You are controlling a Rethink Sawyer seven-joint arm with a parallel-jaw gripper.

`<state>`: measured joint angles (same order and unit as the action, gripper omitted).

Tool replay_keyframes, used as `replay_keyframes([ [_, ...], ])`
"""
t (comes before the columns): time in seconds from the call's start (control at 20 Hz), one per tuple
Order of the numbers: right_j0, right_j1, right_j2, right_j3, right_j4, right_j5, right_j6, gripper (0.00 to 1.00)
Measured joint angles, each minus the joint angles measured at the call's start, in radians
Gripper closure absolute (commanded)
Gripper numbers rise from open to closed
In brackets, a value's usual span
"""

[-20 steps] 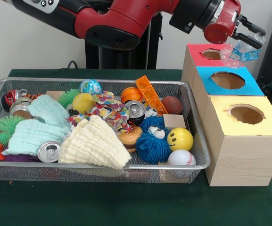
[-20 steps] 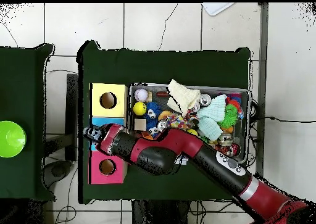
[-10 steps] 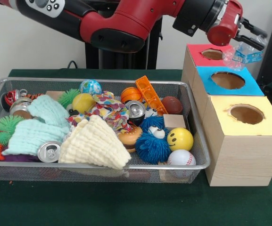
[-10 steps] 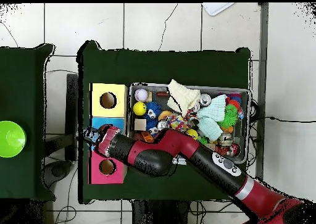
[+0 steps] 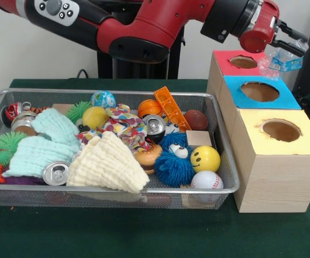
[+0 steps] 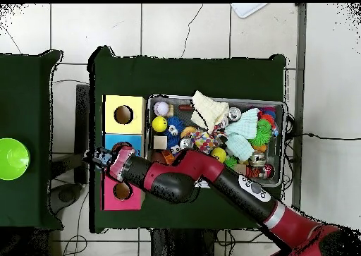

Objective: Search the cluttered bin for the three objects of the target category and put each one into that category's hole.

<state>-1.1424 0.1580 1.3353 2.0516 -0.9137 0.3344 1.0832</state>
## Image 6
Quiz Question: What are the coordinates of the crushed clear plastic bottle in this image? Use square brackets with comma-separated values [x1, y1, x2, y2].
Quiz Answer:
[84, 147, 116, 169]

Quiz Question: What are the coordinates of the cream knitted cloth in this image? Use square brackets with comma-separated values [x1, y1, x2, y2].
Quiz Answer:
[190, 90, 230, 134]

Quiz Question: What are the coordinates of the wooden box with three holes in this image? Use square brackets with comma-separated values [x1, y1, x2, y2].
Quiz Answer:
[101, 94, 147, 212]

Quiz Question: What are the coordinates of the shallow clear mesh bin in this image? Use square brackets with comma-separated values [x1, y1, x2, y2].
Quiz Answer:
[144, 94, 288, 188]

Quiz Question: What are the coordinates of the pale wooden block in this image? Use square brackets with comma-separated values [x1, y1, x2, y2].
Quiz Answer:
[153, 135, 169, 150]

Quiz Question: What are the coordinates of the orange plastic ladder toy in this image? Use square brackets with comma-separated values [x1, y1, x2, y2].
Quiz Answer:
[161, 149, 175, 164]

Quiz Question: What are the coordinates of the black upright panel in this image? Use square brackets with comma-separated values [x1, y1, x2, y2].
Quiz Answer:
[73, 83, 90, 185]

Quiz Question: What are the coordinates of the yellow smiley ball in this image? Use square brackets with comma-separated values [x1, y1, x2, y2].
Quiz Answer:
[151, 116, 169, 133]

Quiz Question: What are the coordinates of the dark grey rounded object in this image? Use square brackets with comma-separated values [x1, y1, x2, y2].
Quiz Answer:
[49, 182, 83, 214]

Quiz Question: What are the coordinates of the blue spiky toy with eyes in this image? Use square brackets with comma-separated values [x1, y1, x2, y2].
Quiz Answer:
[164, 116, 186, 138]

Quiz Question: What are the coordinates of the white baseball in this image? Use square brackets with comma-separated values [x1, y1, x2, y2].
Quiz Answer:
[153, 101, 170, 117]

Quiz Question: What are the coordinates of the plain yellow ball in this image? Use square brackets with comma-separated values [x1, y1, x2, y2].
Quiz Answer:
[210, 147, 227, 164]

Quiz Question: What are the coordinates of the dark green tablecloth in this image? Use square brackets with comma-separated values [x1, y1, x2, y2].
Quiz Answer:
[87, 45, 287, 234]
[0, 49, 64, 231]

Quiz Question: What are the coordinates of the bright green plastic bowl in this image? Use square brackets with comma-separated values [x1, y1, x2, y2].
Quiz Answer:
[0, 138, 31, 181]

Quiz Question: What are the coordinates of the mint green knitted cloth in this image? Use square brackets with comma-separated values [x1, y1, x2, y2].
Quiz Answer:
[224, 133, 255, 161]
[224, 107, 260, 140]

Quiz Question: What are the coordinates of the white flat board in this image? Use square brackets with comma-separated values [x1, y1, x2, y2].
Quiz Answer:
[230, 3, 268, 19]

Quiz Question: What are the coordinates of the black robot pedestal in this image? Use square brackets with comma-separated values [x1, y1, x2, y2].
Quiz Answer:
[150, 228, 219, 256]

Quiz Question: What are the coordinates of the black cable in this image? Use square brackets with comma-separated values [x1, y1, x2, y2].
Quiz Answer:
[286, 131, 361, 142]

